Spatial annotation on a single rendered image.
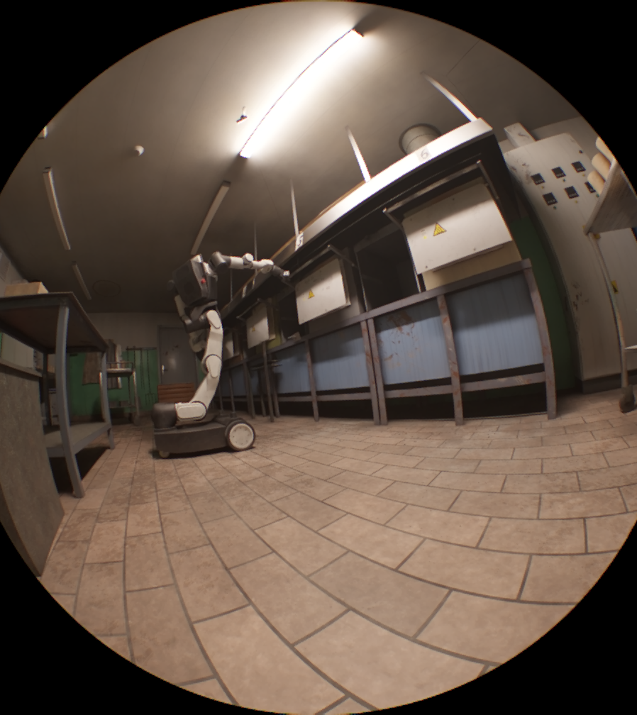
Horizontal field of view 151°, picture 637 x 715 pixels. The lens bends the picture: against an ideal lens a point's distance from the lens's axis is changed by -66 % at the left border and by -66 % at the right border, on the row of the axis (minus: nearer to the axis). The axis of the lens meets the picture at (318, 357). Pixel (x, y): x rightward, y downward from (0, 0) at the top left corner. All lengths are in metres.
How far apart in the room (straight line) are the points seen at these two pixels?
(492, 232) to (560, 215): 0.90
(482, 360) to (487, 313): 0.27
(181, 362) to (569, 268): 6.77
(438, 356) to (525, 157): 1.91
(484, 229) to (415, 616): 1.50
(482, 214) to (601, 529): 1.41
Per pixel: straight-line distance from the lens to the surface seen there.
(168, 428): 1.68
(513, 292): 1.52
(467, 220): 1.50
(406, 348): 1.70
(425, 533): 0.63
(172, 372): 6.24
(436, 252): 1.49
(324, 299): 2.00
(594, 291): 2.04
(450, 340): 1.51
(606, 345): 2.03
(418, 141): 2.48
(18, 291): 1.39
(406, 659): 0.43
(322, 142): 2.54
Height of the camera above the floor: 0.39
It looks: 6 degrees up
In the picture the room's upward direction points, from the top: 7 degrees counter-clockwise
